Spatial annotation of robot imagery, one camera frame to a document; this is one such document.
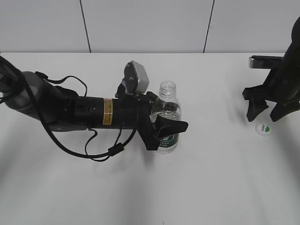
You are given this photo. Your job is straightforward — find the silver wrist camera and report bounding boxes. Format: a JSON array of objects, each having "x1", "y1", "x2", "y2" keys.
[
  {"x1": 249, "y1": 55, "x2": 283, "y2": 69},
  {"x1": 116, "y1": 60, "x2": 150, "y2": 97}
]

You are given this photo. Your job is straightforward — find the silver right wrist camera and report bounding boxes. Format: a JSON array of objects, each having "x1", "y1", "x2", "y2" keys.
[{"x1": 249, "y1": 55, "x2": 283, "y2": 69}]

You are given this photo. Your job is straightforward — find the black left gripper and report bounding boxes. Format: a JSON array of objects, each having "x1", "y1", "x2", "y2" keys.
[{"x1": 74, "y1": 91, "x2": 188, "y2": 150}]

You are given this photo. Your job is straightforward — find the white green bottle cap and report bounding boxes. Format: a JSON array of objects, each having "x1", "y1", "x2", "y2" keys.
[{"x1": 255, "y1": 123, "x2": 272, "y2": 137}]

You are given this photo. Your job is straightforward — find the clear Cestbon water bottle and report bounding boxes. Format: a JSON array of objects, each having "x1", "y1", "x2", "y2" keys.
[{"x1": 150, "y1": 80, "x2": 182, "y2": 155}]

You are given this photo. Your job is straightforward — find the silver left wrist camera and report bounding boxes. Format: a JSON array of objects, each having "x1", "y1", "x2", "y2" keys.
[{"x1": 116, "y1": 60, "x2": 150, "y2": 97}]

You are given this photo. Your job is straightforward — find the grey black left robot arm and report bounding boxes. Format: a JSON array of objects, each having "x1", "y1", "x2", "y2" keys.
[{"x1": 0, "y1": 58, "x2": 188, "y2": 150}]

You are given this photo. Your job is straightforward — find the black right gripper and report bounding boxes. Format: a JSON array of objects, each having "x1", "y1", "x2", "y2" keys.
[{"x1": 242, "y1": 19, "x2": 300, "y2": 122}]

